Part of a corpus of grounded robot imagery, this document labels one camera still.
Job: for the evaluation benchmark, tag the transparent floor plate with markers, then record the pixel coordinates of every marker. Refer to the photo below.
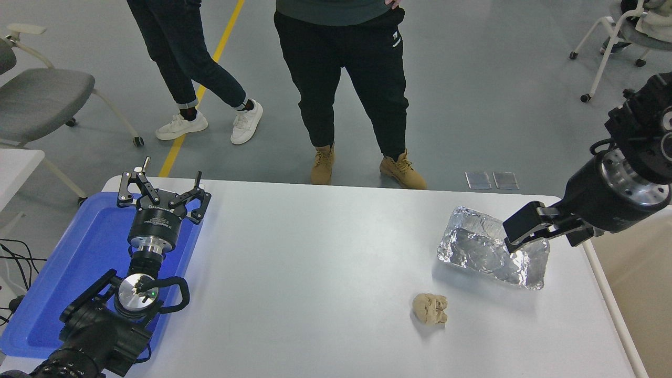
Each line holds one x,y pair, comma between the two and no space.
505,180
478,180

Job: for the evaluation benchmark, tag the silver foil tray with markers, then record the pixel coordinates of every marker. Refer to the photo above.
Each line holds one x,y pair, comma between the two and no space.
480,252

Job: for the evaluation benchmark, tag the crumpled tan paper ball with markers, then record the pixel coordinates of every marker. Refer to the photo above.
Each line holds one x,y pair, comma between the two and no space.
429,308

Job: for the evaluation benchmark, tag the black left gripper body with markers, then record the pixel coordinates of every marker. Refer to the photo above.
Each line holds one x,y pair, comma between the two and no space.
157,220

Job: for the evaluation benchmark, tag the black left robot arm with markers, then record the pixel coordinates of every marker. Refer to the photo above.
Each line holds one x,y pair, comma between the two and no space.
94,336

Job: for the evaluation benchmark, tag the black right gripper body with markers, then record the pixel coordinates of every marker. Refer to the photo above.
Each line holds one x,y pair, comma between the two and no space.
588,194

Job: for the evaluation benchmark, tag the person's left hand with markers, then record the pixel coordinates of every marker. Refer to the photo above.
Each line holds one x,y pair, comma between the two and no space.
393,3

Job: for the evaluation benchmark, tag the grey office chair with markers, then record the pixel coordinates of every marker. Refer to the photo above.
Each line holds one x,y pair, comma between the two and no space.
37,100

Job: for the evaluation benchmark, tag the white frame chair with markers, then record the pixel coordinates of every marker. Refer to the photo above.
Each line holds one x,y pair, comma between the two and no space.
609,37

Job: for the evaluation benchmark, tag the person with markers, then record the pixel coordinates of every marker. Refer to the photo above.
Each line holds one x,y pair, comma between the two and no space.
653,18
178,58
346,73

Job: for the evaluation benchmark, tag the blue plastic tray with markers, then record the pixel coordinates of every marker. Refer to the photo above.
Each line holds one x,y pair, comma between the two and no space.
79,262

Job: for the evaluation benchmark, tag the large pale bin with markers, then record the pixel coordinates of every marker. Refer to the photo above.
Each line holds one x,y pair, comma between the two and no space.
640,294

